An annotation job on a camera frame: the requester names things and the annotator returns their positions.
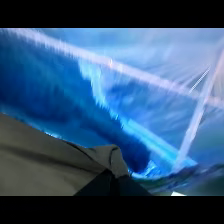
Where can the grey garment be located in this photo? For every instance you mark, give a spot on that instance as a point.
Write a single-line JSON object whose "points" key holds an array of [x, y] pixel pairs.
{"points": [[43, 163]]}

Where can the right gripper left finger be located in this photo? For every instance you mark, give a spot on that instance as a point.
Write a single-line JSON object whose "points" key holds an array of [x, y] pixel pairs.
{"points": [[97, 186]]}

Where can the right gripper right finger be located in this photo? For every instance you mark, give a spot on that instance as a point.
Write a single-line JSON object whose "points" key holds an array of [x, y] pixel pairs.
{"points": [[130, 188]]}

